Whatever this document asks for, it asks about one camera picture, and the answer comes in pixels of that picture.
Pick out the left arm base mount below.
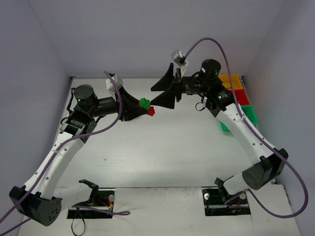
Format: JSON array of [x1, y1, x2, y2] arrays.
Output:
[[66, 189, 115, 220]]

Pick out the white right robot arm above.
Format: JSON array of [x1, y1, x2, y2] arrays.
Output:
[[151, 59, 284, 198]]

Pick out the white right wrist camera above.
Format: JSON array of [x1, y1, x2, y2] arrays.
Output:
[[171, 50, 189, 77]]

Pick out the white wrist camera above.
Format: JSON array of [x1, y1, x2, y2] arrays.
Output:
[[105, 73, 123, 95], [171, 50, 189, 77]]

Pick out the green plastic bin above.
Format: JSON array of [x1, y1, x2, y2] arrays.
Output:
[[220, 105, 258, 132]]

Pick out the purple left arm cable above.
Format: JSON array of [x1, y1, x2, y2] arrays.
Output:
[[0, 71, 131, 234]]

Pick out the yellow plastic bin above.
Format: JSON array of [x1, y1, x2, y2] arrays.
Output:
[[219, 74, 243, 90]]

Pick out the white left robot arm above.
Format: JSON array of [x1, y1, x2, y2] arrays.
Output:
[[9, 85, 154, 226]]

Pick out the red plastic bin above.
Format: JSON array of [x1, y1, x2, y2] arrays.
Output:
[[235, 89, 250, 106]]

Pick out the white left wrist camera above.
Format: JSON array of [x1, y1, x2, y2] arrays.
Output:
[[105, 73, 123, 95]]

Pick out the green red flower lego stack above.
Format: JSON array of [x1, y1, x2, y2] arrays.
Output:
[[138, 98, 155, 116]]

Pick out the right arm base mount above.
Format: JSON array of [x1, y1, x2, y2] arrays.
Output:
[[202, 188, 251, 217]]

